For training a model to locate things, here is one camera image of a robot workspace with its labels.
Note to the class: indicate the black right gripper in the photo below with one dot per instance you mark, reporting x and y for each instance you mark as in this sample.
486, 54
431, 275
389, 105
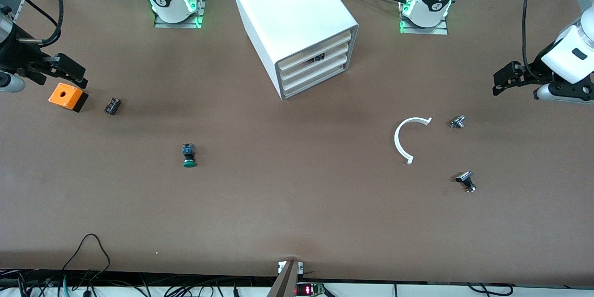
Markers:
17, 54

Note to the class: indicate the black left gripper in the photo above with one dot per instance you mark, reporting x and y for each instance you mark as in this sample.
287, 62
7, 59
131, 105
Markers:
534, 70

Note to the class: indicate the green push button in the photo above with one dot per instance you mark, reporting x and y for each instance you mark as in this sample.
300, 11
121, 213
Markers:
189, 155

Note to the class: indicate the white plastic drawer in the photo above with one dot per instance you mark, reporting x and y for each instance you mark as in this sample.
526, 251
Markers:
297, 86
297, 70
297, 62
297, 78

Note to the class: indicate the white drawer cabinet housing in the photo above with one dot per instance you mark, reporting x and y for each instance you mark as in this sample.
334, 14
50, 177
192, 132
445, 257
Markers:
287, 4

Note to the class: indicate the orange box with hole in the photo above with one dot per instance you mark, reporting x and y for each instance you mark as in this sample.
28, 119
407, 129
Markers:
67, 96

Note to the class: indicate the small black contact block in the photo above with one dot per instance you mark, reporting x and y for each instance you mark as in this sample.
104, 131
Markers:
112, 106

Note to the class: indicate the device with red display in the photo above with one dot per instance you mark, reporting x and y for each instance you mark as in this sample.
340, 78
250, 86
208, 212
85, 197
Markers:
308, 290

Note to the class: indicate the small silver knob switch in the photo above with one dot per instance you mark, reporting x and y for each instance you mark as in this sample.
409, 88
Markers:
457, 122

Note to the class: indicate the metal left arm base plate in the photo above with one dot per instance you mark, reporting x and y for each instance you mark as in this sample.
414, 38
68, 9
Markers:
424, 30

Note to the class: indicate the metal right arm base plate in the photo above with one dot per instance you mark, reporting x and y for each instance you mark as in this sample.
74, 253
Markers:
178, 24

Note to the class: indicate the brown camera mount post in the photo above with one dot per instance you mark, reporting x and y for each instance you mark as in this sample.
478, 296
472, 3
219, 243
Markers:
285, 283

